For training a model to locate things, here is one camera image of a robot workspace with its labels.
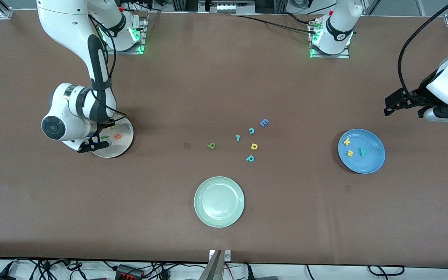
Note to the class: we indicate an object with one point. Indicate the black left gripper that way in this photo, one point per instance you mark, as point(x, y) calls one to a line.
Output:
point(419, 96)

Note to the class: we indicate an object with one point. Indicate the teal foam letter A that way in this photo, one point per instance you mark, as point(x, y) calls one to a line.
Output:
point(362, 152)

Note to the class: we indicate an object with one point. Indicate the yellow foam letter k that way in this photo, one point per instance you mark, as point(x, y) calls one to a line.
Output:
point(347, 141)

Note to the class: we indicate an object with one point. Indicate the green foam letter b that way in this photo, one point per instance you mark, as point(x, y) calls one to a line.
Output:
point(211, 146)

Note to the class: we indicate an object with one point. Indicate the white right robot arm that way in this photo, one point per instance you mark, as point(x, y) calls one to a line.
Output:
point(64, 19)

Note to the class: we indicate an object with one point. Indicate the beige brown plate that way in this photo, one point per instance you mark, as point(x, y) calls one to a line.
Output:
point(122, 147)

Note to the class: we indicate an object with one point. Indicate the blue plate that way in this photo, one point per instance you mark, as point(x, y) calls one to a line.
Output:
point(367, 163)

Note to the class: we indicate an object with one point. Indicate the brown table cover cloth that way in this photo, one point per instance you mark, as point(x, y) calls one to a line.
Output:
point(53, 214)

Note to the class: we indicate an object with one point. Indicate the pale green plate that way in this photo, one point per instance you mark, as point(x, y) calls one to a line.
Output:
point(219, 202)

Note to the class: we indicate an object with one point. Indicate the blue foam letter E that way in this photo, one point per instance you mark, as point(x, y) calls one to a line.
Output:
point(264, 123)

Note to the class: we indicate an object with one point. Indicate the black orange power strip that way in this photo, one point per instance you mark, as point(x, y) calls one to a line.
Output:
point(128, 272)

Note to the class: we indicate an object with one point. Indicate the teal foam letter p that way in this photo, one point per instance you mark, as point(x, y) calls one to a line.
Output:
point(250, 158)

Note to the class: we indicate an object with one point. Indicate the white socket strip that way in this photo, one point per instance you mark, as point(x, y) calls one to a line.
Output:
point(225, 7)

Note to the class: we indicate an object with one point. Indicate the black power plug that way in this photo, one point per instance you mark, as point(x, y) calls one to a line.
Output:
point(250, 274)

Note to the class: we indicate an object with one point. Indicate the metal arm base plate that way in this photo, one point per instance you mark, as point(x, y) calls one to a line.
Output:
point(346, 55)
point(143, 42)

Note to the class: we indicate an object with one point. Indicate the dark metal frame rack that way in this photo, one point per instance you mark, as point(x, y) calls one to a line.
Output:
point(187, 4)

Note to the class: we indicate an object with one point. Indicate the small white mounting bracket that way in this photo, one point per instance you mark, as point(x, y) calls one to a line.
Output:
point(227, 255)

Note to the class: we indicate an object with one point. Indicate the grey metal camera pole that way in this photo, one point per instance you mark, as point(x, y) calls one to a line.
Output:
point(214, 268)

